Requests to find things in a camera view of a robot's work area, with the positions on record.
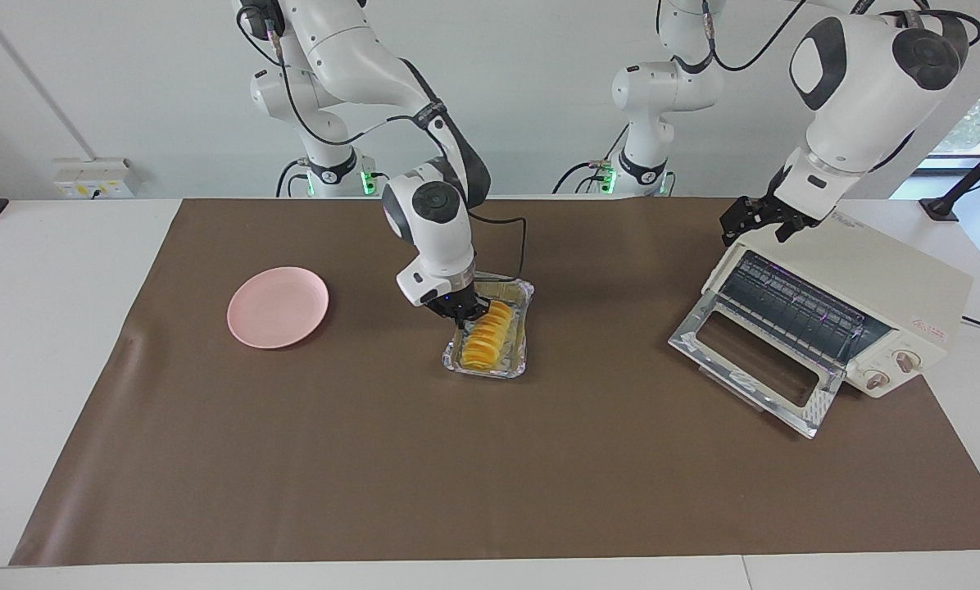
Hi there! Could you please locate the sliced golden bread loaf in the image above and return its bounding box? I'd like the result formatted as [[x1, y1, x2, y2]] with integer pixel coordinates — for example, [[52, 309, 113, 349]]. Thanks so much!
[[461, 300, 514, 370]]

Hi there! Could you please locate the aluminium foil tray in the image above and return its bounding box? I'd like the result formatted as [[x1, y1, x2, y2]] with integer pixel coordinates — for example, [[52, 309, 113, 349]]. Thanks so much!
[[443, 276, 535, 380]]

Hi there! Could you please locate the cream toaster oven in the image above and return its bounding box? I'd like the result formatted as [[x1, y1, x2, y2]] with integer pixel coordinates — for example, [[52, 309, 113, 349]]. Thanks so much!
[[668, 182, 974, 440]]

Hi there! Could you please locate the silver glass oven door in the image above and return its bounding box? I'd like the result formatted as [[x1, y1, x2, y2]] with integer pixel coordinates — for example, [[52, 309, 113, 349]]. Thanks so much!
[[668, 293, 847, 440]]

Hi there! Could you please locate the brown table mat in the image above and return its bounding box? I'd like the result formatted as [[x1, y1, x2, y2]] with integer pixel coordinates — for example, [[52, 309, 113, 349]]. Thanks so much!
[[9, 197, 980, 566]]

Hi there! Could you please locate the pink round plate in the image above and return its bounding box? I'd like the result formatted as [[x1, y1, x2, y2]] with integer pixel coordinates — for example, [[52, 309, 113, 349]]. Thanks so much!
[[227, 266, 329, 350]]

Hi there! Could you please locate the dark oven wire rack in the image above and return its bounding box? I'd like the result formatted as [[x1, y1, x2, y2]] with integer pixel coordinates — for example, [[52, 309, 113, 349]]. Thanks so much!
[[715, 250, 892, 370]]

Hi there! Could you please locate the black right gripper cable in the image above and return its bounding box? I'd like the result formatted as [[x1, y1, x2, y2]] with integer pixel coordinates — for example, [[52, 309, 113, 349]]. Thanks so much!
[[240, 0, 528, 284]]

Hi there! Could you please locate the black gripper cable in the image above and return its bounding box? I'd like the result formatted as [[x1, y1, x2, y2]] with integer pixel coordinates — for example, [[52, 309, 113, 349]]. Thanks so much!
[[703, 0, 980, 173], [240, 0, 528, 284]]

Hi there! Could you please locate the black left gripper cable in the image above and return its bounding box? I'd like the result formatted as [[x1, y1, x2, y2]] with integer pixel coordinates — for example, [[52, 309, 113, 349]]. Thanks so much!
[[703, 0, 980, 173]]

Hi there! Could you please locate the black left arm base cable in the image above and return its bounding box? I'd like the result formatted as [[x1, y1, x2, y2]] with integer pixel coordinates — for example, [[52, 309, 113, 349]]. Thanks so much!
[[551, 123, 630, 195]]

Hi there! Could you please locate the black arm base cable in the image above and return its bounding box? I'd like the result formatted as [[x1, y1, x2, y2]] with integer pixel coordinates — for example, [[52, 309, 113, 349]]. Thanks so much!
[[551, 123, 630, 195], [275, 158, 311, 197]]

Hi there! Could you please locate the black right arm base cable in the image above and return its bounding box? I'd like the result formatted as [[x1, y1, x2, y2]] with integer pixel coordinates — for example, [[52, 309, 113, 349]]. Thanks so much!
[[275, 158, 311, 197]]

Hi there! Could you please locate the white wall socket strip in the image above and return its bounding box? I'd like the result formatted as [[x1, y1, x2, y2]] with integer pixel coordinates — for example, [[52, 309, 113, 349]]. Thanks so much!
[[53, 158, 138, 200]]

